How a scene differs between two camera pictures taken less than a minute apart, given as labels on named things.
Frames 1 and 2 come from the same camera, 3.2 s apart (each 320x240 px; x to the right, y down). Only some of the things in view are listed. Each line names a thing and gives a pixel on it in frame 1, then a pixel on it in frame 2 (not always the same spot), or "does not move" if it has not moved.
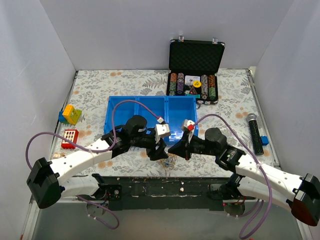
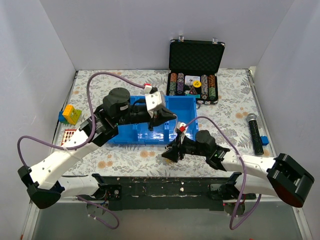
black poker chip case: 193,70 does not move
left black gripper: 157,145 -> 155,117
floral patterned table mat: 133,164 does not move
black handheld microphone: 255,134 does not move
